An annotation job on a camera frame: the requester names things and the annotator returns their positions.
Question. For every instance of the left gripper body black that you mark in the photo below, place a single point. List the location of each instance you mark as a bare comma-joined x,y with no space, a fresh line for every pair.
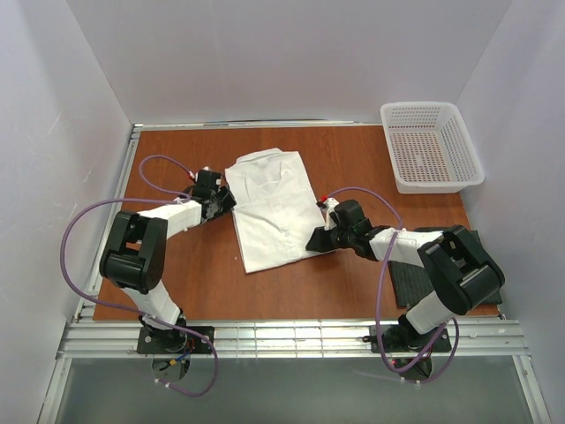
222,200

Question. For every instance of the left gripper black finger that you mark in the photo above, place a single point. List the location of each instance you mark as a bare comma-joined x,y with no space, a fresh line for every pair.
226,199
212,212

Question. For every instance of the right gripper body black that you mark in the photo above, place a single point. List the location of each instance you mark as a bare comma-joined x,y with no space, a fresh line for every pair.
331,237

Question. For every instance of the white long sleeve shirt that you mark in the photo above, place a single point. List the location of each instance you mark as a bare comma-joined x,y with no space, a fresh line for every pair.
276,212

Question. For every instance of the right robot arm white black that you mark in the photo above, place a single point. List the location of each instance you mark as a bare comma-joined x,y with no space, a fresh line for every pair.
461,272

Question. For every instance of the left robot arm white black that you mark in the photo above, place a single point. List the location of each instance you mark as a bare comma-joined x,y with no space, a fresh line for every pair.
133,258

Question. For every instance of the dark striped folded shirt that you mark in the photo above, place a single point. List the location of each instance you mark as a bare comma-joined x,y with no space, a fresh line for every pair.
411,283

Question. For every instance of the white plastic basket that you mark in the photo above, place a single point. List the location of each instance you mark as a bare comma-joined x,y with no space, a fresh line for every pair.
430,147

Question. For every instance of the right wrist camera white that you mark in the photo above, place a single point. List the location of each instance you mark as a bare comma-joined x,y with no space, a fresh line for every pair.
327,207

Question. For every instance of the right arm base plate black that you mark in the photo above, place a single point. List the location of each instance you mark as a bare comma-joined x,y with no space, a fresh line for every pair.
395,340

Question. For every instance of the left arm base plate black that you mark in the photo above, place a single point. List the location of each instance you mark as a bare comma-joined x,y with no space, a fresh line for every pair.
169,342

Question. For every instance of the aluminium frame rail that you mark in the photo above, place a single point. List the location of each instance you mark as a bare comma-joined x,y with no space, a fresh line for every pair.
305,328

